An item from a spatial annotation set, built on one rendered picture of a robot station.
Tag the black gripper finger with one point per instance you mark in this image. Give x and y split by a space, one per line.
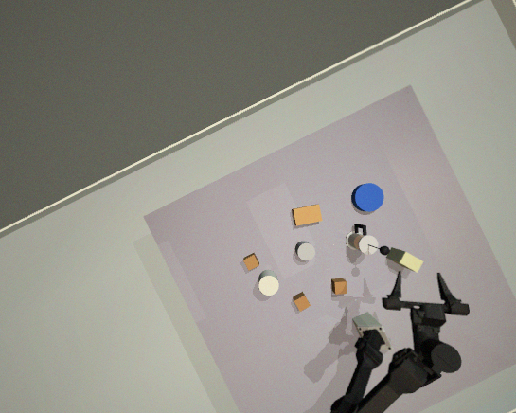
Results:
444 292
397 289

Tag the glass french press with plunger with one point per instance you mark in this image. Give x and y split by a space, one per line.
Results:
363 242

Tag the blue cylinder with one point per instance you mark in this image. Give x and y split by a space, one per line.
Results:
367 197

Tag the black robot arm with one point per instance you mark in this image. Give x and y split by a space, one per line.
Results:
408 371

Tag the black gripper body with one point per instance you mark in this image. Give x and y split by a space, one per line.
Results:
452 308

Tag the dark grey cylinder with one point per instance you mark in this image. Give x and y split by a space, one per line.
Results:
304 250

